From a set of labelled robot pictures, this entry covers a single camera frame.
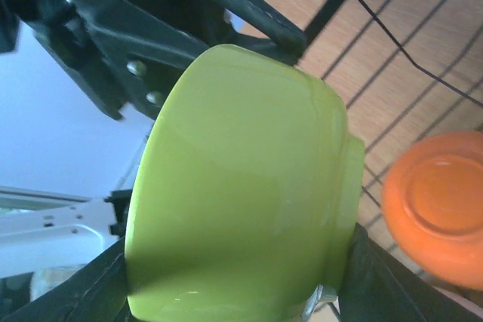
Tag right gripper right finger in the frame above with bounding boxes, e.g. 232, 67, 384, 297
339, 224, 482, 321

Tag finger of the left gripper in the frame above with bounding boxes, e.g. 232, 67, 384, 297
212, 0, 306, 52

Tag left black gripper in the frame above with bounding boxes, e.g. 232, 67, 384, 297
7, 0, 298, 121

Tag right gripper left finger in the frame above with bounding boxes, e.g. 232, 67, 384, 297
3, 238, 131, 322

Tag white bowl orange outside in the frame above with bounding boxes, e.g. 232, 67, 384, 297
382, 130, 482, 290

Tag green plastic bowl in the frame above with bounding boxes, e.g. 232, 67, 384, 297
125, 44, 365, 321

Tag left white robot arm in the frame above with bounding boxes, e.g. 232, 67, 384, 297
1, 0, 307, 278

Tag black wire dish rack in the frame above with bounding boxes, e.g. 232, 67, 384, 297
297, 0, 482, 290

